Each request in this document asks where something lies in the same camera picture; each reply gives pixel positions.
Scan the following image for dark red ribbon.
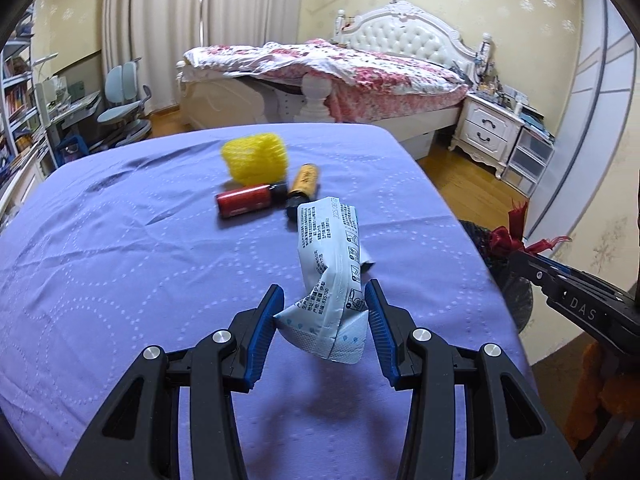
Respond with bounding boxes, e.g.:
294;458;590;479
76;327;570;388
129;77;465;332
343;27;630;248
488;200;572;258

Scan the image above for white printed packet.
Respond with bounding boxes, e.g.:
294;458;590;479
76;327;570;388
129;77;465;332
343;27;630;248
274;197;369;365

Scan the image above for red label bottle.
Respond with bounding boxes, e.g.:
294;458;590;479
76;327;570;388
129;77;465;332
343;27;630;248
216;182;288;219

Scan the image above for yellow label bottle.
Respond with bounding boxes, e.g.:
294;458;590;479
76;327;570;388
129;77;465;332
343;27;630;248
285;164;320;222

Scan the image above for yellow foam net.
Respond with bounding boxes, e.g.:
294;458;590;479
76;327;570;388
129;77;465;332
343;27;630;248
221;132;288;186

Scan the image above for black lined trash bin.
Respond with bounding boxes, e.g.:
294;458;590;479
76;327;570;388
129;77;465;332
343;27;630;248
460;220;534;333

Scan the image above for plastic drawer unit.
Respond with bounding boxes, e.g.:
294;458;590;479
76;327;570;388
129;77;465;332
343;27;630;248
501;125;554;198

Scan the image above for white nightstand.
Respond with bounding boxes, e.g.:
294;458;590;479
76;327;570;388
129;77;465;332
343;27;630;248
448;93;524;180

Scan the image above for white bed with headboard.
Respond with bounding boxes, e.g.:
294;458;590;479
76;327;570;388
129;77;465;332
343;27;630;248
177;0;480;158

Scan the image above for floral pink quilt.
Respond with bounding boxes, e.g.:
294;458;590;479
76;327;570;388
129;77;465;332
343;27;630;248
181;39;469;124

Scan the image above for white bookshelf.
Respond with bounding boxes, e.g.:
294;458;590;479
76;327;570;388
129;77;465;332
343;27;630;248
1;2;52;185

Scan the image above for light blue desk chair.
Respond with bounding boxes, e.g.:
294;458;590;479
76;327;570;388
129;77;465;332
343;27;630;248
96;58;152;148

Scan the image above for study desk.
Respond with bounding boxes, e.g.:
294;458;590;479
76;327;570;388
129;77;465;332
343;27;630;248
38;91;102;168

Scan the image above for beige curtains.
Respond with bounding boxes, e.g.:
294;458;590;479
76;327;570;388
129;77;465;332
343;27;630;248
101;0;302;112

